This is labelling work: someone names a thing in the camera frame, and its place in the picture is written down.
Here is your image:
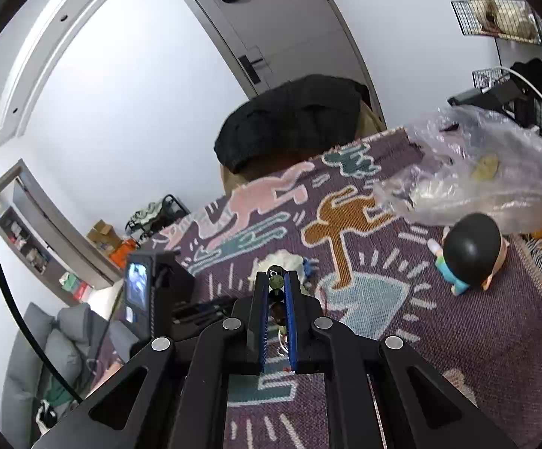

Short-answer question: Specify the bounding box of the black bag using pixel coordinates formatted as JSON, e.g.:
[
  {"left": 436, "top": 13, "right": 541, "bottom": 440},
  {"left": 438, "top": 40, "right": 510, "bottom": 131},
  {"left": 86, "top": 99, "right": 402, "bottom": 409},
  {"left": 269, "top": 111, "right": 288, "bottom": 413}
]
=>
[{"left": 509, "top": 58, "right": 542, "bottom": 106}]

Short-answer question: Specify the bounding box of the black door lock handle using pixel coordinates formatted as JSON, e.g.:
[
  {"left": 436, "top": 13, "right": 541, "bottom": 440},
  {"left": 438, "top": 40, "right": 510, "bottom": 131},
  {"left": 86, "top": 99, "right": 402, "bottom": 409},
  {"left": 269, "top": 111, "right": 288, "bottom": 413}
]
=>
[{"left": 238, "top": 54, "right": 272, "bottom": 88}]

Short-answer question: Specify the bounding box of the green and dark bead bracelet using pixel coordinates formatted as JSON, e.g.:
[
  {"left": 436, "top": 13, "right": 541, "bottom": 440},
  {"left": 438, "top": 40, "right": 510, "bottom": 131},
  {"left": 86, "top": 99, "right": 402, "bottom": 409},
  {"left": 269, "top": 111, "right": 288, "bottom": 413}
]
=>
[{"left": 269, "top": 268, "right": 287, "bottom": 351}]

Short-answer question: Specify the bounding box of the grey wall shelf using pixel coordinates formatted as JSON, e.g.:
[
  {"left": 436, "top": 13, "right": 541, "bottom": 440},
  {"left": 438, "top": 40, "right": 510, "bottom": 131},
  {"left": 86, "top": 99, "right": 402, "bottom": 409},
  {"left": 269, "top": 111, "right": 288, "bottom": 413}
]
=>
[{"left": 0, "top": 159, "right": 128, "bottom": 308}]

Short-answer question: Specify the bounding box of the large black wire basket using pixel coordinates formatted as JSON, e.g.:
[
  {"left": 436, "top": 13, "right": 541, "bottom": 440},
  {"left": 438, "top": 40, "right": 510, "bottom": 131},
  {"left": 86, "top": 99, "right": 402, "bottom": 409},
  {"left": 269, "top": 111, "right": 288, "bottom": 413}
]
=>
[{"left": 451, "top": 0, "right": 542, "bottom": 51}]

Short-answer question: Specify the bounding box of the white handled bag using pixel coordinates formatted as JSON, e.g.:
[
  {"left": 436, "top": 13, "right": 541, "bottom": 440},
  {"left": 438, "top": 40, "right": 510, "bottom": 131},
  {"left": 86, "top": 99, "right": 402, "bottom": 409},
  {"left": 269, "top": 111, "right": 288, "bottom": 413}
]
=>
[{"left": 473, "top": 0, "right": 539, "bottom": 41}]

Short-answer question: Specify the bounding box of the black metal rack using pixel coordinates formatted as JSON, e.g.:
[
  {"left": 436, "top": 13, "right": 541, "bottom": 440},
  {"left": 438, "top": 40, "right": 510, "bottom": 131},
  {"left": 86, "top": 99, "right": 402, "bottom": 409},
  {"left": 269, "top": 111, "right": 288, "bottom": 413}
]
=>
[{"left": 125, "top": 193, "right": 192, "bottom": 245}]

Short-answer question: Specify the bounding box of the clear plastic bag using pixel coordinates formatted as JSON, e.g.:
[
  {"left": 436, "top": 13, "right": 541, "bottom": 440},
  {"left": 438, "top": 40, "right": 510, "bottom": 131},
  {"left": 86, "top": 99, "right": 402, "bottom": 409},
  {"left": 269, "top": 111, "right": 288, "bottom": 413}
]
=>
[{"left": 373, "top": 105, "right": 542, "bottom": 235}]

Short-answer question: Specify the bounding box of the orange box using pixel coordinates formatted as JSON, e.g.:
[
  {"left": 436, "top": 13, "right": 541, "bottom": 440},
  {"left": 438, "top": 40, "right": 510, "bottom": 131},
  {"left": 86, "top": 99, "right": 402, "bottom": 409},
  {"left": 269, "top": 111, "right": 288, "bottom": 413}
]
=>
[{"left": 109, "top": 238, "right": 139, "bottom": 268}]

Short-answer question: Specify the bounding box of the grey sofa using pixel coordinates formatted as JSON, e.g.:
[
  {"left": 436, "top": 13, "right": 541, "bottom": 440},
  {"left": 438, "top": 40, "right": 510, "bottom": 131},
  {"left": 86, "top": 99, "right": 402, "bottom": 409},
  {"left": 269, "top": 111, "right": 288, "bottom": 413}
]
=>
[{"left": 0, "top": 302, "right": 128, "bottom": 448}]

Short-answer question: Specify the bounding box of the black-haired doll figurine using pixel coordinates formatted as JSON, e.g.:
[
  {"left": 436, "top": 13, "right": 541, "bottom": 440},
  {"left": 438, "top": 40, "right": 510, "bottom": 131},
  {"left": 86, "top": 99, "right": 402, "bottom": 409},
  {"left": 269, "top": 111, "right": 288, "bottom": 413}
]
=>
[{"left": 427, "top": 213, "right": 511, "bottom": 297}]

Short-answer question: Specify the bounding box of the black cable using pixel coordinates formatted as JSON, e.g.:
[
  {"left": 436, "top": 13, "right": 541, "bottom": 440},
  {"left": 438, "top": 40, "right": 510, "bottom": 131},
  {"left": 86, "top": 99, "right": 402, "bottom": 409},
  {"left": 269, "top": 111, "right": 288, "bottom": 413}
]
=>
[{"left": 0, "top": 199, "right": 85, "bottom": 404}]

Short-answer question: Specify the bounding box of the small cardboard box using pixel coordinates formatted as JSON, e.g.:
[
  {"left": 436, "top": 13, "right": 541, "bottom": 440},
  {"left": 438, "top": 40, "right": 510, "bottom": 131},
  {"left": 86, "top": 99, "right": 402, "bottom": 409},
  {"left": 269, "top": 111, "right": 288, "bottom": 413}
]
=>
[{"left": 86, "top": 220, "right": 125, "bottom": 256}]

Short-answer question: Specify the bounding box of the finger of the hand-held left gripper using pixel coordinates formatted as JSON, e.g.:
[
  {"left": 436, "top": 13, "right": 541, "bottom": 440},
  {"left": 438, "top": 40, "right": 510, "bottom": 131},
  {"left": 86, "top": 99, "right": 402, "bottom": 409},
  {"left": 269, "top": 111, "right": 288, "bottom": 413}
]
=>
[{"left": 172, "top": 296, "right": 236, "bottom": 326}]

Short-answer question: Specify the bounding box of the purple printed blanket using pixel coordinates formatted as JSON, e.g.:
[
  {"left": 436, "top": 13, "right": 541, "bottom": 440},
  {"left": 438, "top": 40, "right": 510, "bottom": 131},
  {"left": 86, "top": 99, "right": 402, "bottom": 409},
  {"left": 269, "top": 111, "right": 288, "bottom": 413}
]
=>
[{"left": 151, "top": 127, "right": 542, "bottom": 449}]

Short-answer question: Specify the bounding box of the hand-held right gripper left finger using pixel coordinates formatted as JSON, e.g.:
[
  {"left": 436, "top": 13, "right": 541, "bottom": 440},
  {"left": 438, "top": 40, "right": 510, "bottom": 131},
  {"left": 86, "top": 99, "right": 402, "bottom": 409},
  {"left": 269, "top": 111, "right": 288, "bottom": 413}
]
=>
[{"left": 31, "top": 269, "right": 272, "bottom": 449}]

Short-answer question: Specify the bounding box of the small black wire basket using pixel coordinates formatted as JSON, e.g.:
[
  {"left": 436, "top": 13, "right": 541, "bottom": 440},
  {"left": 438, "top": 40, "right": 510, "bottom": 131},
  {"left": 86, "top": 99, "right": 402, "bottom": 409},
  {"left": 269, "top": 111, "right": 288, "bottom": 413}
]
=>
[{"left": 472, "top": 66, "right": 542, "bottom": 137}]

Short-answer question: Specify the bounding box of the white shell pendant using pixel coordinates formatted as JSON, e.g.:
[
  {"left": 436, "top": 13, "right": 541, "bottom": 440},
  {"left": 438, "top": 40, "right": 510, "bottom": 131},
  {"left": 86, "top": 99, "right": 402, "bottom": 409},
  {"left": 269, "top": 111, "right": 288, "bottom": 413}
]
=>
[{"left": 257, "top": 250, "right": 305, "bottom": 282}]

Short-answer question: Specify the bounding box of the grey door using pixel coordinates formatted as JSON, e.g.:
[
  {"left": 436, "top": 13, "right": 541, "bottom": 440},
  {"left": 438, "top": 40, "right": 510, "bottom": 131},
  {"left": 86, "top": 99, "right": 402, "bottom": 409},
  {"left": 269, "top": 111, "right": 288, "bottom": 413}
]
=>
[{"left": 168, "top": 0, "right": 387, "bottom": 128}]

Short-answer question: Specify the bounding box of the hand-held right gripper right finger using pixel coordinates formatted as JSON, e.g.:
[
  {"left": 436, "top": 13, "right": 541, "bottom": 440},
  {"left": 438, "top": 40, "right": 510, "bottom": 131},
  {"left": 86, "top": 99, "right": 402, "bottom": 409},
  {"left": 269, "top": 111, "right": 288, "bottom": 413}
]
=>
[{"left": 285, "top": 270, "right": 520, "bottom": 449}]

